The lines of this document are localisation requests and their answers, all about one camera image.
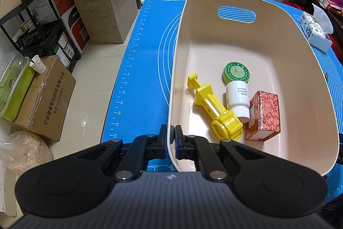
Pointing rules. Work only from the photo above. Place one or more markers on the yellow plastic tool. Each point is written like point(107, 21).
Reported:
point(209, 96)

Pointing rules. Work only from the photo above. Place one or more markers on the white pill bottle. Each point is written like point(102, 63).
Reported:
point(237, 100)

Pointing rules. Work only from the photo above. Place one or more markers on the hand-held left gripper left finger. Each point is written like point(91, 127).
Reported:
point(165, 139)

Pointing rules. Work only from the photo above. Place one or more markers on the red floral patterned box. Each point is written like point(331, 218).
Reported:
point(265, 113)

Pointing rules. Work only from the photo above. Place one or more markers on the clear bag of grain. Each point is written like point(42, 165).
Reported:
point(24, 151)

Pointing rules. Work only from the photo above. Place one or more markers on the white paper cup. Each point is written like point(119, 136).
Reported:
point(38, 66)

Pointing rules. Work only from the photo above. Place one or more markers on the plastic-wrapped cardboard box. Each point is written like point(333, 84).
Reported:
point(107, 19)

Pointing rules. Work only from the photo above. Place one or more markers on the green lidded food container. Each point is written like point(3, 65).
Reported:
point(16, 100)

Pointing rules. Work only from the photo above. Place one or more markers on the beige plastic storage basket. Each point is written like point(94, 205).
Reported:
point(268, 52)

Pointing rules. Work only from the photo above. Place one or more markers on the round green ointment tin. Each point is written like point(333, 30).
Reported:
point(237, 72)

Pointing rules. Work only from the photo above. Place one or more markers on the white patterned tissue box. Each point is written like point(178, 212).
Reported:
point(315, 33)

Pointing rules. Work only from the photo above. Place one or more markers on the red and white appliance box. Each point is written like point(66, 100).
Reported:
point(75, 26)

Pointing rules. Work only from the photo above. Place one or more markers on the blue silicone baking mat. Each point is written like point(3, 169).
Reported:
point(150, 57)

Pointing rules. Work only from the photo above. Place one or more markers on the brown cardboard shipping box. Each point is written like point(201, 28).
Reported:
point(45, 100)

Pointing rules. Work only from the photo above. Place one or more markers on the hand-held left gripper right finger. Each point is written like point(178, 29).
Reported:
point(177, 139)

